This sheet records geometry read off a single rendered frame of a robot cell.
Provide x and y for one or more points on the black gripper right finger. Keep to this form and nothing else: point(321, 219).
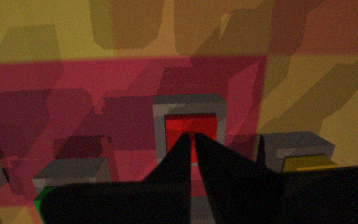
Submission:
point(242, 191)

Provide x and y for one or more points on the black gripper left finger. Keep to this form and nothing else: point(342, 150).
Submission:
point(163, 196)

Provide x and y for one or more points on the green button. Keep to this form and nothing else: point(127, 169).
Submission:
point(69, 171)

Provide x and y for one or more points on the red button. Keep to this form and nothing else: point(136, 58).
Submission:
point(188, 113)

